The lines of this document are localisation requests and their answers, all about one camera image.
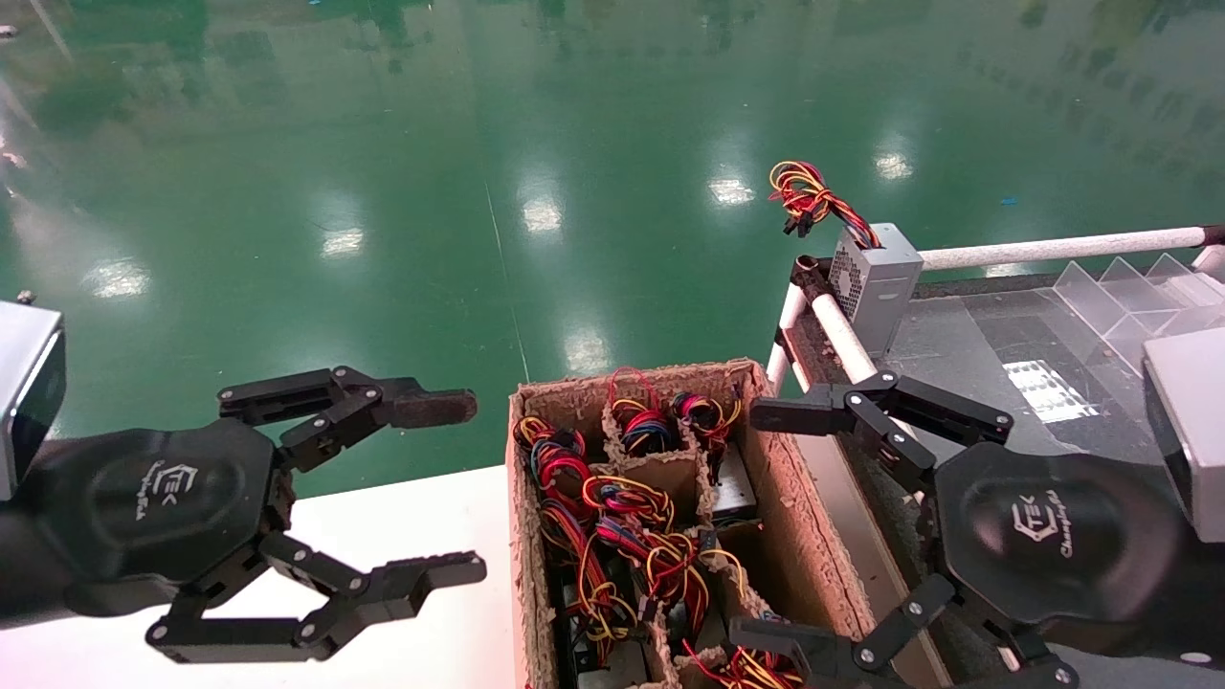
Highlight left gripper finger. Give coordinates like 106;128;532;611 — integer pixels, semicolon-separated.
218;366;478;473

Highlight dark conveyor belt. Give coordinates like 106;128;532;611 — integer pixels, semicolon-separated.
880;276;1225;689

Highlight white rail pipe black cap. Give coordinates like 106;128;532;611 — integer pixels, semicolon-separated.
919;225;1225;273

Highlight long white rail pipe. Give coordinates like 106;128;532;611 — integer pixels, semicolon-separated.
812;292;1023;673

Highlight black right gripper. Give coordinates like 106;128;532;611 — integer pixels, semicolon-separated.
729;371;1190;689

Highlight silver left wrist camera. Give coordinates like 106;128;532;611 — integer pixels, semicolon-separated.
0;300;67;502

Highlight short white frame pipe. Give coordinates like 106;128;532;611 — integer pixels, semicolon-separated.
766;284;811;391

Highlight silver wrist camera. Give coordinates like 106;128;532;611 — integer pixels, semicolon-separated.
1142;327;1225;545
0;300;67;502

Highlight black conveyor side rail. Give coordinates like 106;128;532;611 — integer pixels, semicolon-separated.
790;304;924;537

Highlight brown cardboard divider box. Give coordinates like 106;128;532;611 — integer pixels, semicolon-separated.
505;358;906;689

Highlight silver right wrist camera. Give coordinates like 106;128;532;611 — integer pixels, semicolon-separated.
1142;327;1225;545

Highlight black pipe elbow connector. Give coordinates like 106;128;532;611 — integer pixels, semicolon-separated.
792;254;835;300

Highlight clear acrylic divider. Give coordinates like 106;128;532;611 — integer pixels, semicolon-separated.
1053;252;1225;376

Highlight grey power supply with wires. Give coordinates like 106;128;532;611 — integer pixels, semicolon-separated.
595;517;749;625
606;367;682;457
670;389;765;525
581;475;677;533
682;639;807;689
514;415;590;499
768;160;925;358
536;493;652;689

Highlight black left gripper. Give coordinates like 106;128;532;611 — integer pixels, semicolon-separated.
27;419;487;665

